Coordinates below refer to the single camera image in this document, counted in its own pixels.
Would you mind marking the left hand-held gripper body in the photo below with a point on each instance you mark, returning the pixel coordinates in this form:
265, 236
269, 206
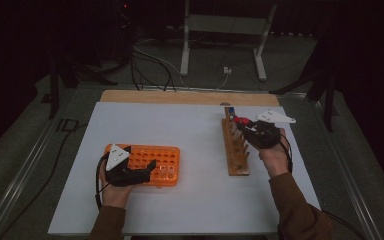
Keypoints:
123, 176

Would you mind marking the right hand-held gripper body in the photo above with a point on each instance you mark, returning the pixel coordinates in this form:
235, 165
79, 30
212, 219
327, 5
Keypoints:
263, 135

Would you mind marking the red cap test tube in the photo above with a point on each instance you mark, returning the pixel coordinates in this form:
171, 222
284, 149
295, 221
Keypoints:
237, 118
246, 121

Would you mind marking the orange plastic tube rack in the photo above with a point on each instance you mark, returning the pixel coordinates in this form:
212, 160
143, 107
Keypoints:
140, 150

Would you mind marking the clear test tube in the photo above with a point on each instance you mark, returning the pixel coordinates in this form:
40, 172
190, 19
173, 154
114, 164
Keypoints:
162, 168
170, 168

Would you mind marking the blue cap test tube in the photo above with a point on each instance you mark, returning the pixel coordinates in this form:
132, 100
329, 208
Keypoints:
231, 110

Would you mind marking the wooden test tube rack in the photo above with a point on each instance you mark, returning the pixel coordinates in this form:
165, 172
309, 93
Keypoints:
235, 166

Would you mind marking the person's left hand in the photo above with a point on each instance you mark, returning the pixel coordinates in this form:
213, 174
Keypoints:
115, 196

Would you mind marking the person's right hand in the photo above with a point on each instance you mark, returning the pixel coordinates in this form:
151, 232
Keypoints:
276, 160

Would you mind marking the white plug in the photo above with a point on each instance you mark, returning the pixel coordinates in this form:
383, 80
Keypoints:
227, 70

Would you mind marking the black tripod stand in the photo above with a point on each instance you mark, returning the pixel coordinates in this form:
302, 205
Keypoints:
54, 93
328, 106

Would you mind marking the grey metal table frame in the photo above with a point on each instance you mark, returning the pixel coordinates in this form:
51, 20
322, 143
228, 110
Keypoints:
226, 24

